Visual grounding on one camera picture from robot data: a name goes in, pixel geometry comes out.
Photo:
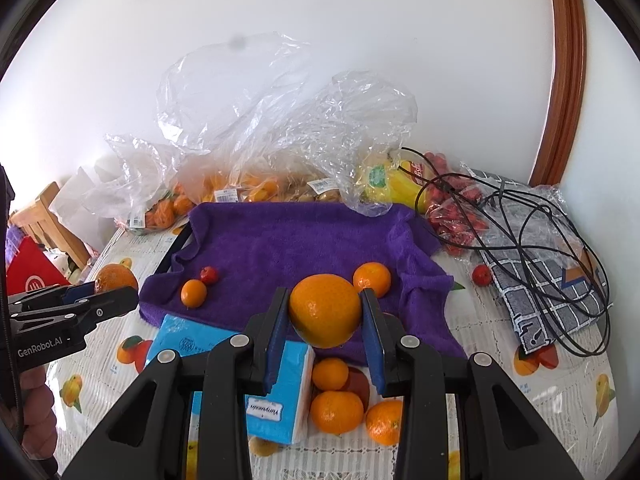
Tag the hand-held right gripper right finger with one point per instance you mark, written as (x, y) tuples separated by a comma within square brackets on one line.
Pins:
[(375, 345)]

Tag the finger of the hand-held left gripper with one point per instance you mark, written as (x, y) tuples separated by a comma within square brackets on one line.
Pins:
[(80, 292), (107, 305)]

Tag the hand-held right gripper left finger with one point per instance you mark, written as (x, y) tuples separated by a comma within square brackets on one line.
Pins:
[(277, 340)]

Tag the orange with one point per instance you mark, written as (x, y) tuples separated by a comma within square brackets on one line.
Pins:
[(372, 279), (336, 411), (325, 310), (330, 373), (193, 292), (115, 277), (384, 421)]

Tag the black tray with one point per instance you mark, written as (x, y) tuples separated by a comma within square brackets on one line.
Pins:
[(172, 250)]

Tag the small red fruit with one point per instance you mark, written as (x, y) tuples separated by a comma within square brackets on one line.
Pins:
[(482, 274), (209, 274)]

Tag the person's left hand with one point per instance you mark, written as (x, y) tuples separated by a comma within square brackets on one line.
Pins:
[(40, 415)]

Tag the red paper bag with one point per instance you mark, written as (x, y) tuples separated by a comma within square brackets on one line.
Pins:
[(35, 270)]

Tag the wooden chair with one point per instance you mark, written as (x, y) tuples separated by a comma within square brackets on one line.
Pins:
[(45, 220)]

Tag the blue tissue pack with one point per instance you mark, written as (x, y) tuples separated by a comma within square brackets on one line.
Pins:
[(185, 335)]

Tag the purple towel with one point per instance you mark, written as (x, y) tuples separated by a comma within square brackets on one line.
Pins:
[(280, 245)]

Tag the white plastic bag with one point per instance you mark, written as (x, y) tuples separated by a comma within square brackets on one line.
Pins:
[(80, 190)]

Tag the clear bag of tangerines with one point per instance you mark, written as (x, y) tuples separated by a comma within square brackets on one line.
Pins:
[(145, 195)]

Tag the fruit-print tablecloth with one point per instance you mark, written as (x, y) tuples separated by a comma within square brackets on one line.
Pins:
[(500, 385)]

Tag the bag of red fruit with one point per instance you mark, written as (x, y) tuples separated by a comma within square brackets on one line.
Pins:
[(457, 215)]

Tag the bag of brown fruit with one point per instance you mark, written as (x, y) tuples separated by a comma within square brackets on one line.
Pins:
[(317, 190)]

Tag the yellow packet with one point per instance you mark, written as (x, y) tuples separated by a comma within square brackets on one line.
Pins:
[(387, 180)]

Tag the chequered dark cloth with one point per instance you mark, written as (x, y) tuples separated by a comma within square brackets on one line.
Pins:
[(555, 280)]

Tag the large clear plastic bag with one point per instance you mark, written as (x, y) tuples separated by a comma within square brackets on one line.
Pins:
[(280, 110)]

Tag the brown wooden door frame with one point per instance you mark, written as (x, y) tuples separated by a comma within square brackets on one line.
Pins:
[(565, 70)]

